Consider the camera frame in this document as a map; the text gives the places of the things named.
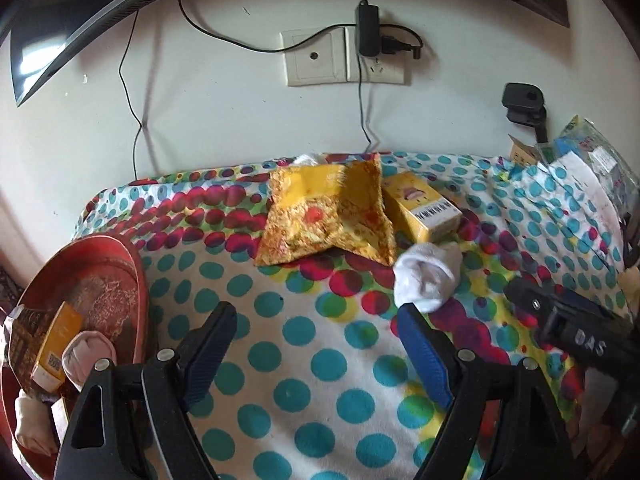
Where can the yellow snack packet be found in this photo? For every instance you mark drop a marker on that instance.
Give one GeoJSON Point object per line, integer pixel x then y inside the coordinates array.
{"type": "Point", "coordinates": [320, 215]}

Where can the black curved monitor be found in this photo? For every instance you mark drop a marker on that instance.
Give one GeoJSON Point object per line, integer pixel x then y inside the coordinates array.
{"type": "Point", "coordinates": [75, 5]}

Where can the black clamp mount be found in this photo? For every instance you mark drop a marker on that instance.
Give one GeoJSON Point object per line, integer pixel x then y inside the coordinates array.
{"type": "Point", "coordinates": [522, 102]}

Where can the dark brown snack packet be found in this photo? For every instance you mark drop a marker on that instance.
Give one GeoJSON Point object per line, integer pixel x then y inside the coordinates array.
{"type": "Point", "coordinates": [25, 345]}

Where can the clear plastic bag of packets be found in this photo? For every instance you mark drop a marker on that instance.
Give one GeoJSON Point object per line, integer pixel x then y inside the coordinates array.
{"type": "Point", "coordinates": [600, 150]}

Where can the white coaxial wall plate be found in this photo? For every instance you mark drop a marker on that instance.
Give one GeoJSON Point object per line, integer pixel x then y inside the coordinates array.
{"type": "Point", "coordinates": [315, 57]}

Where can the white power socket plate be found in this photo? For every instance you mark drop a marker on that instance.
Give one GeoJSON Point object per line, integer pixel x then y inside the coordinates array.
{"type": "Point", "coordinates": [387, 70]}

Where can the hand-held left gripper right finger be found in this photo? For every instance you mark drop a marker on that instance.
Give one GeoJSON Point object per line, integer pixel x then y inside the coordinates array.
{"type": "Point", "coordinates": [425, 360]}

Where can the black angled plug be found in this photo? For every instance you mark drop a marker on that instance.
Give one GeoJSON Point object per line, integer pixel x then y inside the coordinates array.
{"type": "Point", "coordinates": [400, 46]}

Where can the brown cardboard box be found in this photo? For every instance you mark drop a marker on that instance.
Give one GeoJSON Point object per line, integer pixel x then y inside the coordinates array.
{"type": "Point", "coordinates": [522, 152]}

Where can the black power adapter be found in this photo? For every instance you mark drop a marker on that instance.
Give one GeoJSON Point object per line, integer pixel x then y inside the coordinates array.
{"type": "Point", "coordinates": [367, 30]}

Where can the small tan medicine box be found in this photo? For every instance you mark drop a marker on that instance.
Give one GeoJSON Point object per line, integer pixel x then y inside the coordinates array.
{"type": "Point", "coordinates": [55, 350]}

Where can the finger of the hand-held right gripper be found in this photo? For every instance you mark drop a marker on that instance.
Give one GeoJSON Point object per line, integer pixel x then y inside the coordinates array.
{"type": "Point", "coordinates": [530, 300]}
{"type": "Point", "coordinates": [590, 302]}

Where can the colourful polka dot blanket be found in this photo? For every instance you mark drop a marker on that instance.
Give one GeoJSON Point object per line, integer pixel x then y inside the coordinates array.
{"type": "Point", "coordinates": [310, 320]}

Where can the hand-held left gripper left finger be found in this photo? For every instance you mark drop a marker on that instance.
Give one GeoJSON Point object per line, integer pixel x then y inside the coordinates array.
{"type": "Point", "coordinates": [210, 355]}

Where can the white stained cloth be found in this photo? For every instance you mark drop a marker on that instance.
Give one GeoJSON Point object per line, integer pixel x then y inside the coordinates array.
{"type": "Point", "coordinates": [585, 185]}

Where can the round red tray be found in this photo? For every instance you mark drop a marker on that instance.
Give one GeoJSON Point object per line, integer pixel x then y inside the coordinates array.
{"type": "Point", "coordinates": [105, 280]}

